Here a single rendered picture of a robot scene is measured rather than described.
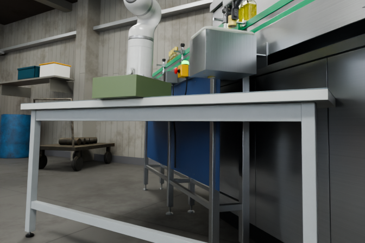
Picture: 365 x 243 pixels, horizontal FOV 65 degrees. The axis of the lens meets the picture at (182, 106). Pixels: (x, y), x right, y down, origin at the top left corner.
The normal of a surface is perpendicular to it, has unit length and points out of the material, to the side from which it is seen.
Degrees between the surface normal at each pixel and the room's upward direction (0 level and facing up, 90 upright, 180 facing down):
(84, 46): 90
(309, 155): 90
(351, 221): 90
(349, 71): 90
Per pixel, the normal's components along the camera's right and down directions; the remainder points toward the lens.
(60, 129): -0.52, -0.07
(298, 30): -0.94, -0.04
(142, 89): 0.85, -0.03
